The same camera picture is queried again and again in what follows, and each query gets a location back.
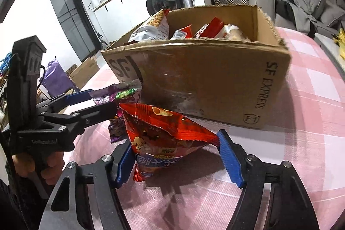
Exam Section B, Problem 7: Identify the red barcode snack packet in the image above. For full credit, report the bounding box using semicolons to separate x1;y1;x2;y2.
193;17;225;39

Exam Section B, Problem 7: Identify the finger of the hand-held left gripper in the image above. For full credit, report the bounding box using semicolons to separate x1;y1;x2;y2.
43;101;118;137
36;90;95;114

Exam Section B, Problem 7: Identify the purple bag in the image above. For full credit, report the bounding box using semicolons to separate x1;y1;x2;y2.
42;59;80;97

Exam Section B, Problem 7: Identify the purple snack packet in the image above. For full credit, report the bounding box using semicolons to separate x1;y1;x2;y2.
91;79;143;145

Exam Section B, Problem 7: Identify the grey cushion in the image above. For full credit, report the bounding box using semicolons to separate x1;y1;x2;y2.
319;8;345;28

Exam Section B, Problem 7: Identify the white counter cabinet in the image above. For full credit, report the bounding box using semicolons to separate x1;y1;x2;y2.
94;0;151;44

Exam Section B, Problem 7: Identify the large white noodle snack packet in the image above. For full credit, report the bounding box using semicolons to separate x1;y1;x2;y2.
127;8;171;44

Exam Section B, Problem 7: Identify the pink checkered tablecloth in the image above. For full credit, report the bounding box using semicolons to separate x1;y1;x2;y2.
51;27;345;230

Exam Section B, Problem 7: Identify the small cardboard box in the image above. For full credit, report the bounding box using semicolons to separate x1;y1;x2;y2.
66;56;100;89

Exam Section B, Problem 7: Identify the person's left forearm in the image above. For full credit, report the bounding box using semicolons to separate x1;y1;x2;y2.
0;160;52;230

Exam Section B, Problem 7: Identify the clear bread packet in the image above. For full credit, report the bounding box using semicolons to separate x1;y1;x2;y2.
221;24;251;42

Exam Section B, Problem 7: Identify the dark glass door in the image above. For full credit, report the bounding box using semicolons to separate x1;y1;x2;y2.
44;0;101;62

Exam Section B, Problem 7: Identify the pile of dark clothes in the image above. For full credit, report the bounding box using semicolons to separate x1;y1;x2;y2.
273;0;328;36

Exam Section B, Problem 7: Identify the person's left hand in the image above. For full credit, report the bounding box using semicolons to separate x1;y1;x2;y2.
12;152;65;185

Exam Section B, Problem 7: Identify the black white patterned panel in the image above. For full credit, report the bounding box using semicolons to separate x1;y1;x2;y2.
210;0;250;5

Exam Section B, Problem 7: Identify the brown cardboard box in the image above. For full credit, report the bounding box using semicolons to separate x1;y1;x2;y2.
101;4;293;129

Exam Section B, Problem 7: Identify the white side table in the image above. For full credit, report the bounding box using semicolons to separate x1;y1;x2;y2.
314;33;345;71

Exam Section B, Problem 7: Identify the yellow packet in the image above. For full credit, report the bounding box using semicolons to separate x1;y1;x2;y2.
334;28;345;45

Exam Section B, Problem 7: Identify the red chip bag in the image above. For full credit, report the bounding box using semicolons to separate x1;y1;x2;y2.
119;103;220;182

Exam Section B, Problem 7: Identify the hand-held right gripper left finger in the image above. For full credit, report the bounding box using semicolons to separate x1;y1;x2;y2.
39;138;135;230

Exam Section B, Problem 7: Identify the grey sofa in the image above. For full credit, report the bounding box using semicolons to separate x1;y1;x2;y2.
248;0;345;39

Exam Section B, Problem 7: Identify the cluttered shelf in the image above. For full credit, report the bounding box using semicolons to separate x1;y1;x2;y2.
0;52;17;131

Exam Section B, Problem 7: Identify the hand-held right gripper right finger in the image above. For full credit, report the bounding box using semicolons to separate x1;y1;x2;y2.
216;130;320;230

